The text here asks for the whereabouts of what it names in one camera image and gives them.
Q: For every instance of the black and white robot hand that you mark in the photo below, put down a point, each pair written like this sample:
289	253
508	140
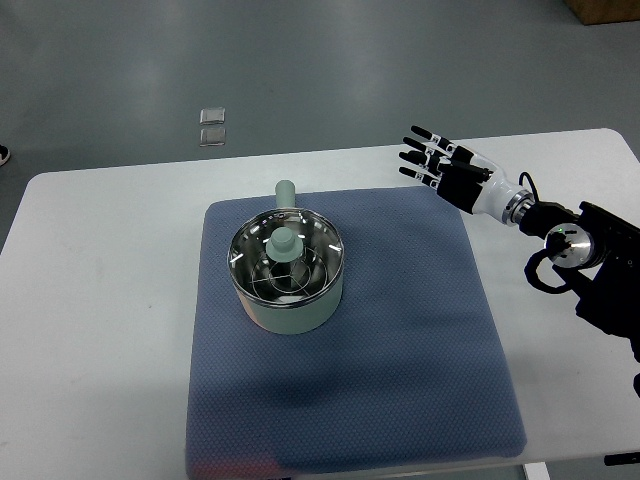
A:
465	179

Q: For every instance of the glass lid with green knob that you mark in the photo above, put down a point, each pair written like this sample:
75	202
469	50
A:
286	256

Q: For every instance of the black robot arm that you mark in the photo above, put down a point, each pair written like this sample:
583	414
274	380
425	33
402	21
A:
594	254

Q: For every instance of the mint green pot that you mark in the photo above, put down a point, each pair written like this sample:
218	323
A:
289	319

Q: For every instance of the blue textured mat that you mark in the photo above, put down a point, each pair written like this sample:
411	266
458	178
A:
409	369

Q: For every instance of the brown cardboard box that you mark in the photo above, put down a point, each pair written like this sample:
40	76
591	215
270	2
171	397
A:
598	12

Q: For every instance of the lower floor metal plate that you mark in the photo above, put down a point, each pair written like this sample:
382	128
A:
212	136

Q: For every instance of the floor metal plate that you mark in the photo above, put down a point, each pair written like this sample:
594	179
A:
212	136
212	115

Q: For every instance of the upper floor metal plate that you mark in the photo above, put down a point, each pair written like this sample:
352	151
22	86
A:
212	115

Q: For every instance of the black and white shoe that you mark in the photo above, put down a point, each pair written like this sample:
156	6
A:
5	154

